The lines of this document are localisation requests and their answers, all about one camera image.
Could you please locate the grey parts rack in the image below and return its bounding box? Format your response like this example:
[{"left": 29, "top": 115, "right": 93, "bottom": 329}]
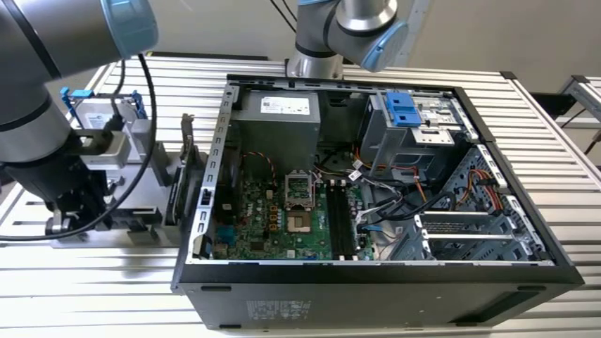
[{"left": 49, "top": 118, "right": 210, "bottom": 249}]

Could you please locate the power supply wire bundle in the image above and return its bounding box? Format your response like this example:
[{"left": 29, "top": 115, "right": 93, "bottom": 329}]
[{"left": 312, "top": 154, "right": 377, "bottom": 186}]

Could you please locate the metal slat side table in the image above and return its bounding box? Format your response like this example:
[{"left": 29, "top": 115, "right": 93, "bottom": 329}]
[{"left": 556, "top": 74, "right": 601, "bottom": 127}]

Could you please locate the black cable bundle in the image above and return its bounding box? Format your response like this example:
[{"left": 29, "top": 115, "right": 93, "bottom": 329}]
[{"left": 368, "top": 192, "right": 454, "bottom": 223}]

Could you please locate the black RAM slot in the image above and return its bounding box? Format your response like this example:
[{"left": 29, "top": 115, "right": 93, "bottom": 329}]
[
  {"left": 326, "top": 179, "right": 342, "bottom": 261},
  {"left": 336, "top": 179, "right": 354, "bottom": 261},
  {"left": 342, "top": 179, "right": 361, "bottom": 261},
  {"left": 332, "top": 179, "right": 348, "bottom": 261}
]

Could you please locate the black PC case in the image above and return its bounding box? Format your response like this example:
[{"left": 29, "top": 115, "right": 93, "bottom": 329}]
[{"left": 169, "top": 73, "right": 586, "bottom": 331}]

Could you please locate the grey power supply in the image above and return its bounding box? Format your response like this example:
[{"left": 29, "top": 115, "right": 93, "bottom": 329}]
[{"left": 229, "top": 89, "right": 322, "bottom": 177}]

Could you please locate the orange red wire bundle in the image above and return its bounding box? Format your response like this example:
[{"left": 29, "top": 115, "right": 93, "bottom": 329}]
[{"left": 462, "top": 168, "right": 508, "bottom": 215}]

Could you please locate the red black fan wire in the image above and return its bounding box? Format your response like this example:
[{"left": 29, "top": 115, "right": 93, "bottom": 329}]
[{"left": 240, "top": 151, "right": 280, "bottom": 187}]

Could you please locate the grey metal disk bay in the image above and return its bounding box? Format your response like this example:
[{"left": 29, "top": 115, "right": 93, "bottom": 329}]
[{"left": 388, "top": 210, "right": 549, "bottom": 263}]

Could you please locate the metal socket cover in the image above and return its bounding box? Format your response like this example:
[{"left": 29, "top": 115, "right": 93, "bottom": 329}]
[{"left": 285, "top": 170, "right": 314, "bottom": 211}]

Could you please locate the blue plastic cage latch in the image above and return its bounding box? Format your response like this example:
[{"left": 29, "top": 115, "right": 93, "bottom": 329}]
[{"left": 384, "top": 90, "right": 421, "bottom": 127}]

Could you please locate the green motherboard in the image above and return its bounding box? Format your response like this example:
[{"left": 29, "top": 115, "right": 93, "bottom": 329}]
[{"left": 210, "top": 177, "right": 380, "bottom": 261}]

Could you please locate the hard disk in blue carrier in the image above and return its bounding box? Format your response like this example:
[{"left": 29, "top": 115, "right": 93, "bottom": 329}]
[{"left": 59, "top": 87, "right": 149, "bottom": 142}]

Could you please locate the black box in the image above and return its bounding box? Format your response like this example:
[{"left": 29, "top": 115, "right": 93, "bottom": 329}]
[{"left": 529, "top": 92, "right": 577, "bottom": 117}]

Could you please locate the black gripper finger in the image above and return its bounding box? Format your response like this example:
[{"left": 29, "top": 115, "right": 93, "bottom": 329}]
[{"left": 44, "top": 209, "right": 90, "bottom": 236}]

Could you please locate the CPU socket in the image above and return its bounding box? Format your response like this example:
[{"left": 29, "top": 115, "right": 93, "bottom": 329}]
[{"left": 285, "top": 209, "right": 314, "bottom": 236}]

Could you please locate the graphics card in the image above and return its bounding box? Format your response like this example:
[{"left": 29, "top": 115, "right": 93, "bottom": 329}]
[{"left": 161, "top": 112, "right": 198, "bottom": 226}]

